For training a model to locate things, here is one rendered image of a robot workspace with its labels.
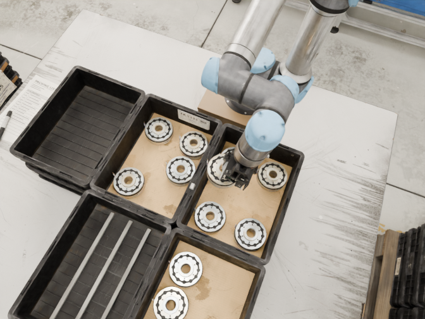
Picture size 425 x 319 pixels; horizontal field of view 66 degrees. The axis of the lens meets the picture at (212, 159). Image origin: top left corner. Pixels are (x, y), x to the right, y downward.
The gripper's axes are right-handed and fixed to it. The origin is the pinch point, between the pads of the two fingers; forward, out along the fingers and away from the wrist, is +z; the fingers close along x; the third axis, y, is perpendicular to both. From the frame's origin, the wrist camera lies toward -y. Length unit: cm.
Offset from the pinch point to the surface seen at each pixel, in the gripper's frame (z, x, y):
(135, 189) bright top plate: 17.6, -27.1, 13.1
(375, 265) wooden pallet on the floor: 86, 100, -21
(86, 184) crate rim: 12.2, -40.3, 19.4
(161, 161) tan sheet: 20.3, -24.1, -0.7
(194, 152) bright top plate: 16.0, -14.7, -7.6
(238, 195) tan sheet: 16.4, 5.7, 0.0
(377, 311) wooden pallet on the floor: 73, 98, 5
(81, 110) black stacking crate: 25, -61, -8
